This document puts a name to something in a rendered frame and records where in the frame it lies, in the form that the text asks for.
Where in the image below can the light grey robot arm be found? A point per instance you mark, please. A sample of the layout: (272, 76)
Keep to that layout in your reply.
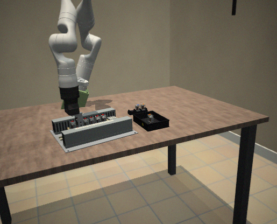
(67, 42)

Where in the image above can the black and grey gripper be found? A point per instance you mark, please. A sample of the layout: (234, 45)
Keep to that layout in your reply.
(69, 92)

